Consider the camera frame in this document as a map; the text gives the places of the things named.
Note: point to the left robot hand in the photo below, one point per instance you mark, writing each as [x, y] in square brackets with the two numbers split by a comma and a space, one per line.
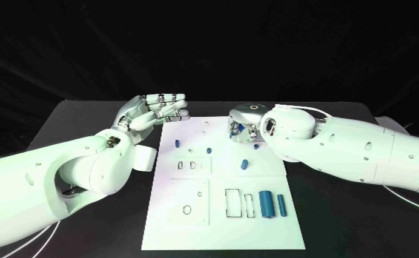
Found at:
[146, 117]

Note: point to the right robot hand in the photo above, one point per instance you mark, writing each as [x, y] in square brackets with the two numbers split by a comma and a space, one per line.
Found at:
[247, 109]

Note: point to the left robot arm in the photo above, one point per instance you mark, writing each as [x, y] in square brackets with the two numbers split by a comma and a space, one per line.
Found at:
[31, 183]

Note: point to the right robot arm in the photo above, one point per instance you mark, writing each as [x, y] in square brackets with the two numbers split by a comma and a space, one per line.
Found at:
[342, 144]

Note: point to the white task board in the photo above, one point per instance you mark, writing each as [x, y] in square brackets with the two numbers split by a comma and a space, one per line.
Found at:
[221, 233]

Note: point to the long blue peg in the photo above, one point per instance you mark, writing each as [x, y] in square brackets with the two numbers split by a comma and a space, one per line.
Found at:
[243, 164]

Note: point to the thick blue cylinder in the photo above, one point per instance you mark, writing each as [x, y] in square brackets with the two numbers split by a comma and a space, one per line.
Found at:
[266, 204]

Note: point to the slim blue cylinder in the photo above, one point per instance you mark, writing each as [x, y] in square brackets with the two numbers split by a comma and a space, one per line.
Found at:
[280, 205]

